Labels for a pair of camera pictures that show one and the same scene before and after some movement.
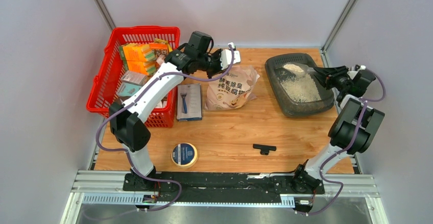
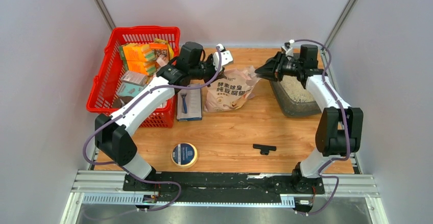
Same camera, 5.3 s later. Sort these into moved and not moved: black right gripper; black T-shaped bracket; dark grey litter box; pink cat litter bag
Moved: black right gripper
Not moved: black T-shaped bracket; pink cat litter bag; dark grey litter box
